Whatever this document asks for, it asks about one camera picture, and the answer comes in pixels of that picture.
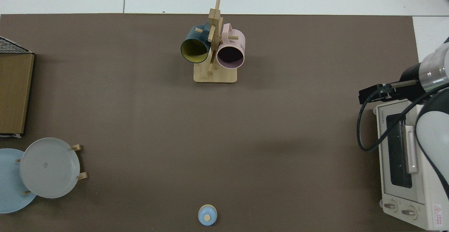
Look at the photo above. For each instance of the brown table cloth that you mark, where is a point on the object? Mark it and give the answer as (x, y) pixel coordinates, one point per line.
(175, 137)

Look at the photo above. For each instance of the light blue plate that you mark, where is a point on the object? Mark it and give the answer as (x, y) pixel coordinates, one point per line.
(10, 183)

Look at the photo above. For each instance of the pale toaster oven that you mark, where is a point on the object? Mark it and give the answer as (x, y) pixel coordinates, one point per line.
(396, 190)

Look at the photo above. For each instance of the small blue round thing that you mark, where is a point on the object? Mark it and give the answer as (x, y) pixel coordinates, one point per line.
(207, 215)

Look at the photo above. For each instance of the dark teal cup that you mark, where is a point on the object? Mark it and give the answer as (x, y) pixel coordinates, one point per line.
(194, 48)

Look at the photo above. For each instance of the wooden plate rack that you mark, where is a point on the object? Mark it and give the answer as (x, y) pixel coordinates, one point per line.
(82, 176)

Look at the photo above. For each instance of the wooden cup stand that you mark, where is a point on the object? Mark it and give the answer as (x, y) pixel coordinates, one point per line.
(214, 76)

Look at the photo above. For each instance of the grey plate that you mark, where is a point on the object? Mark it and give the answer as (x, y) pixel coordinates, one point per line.
(49, 169)

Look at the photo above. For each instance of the pink cup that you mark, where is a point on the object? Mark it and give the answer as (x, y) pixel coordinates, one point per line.
(229, 55)

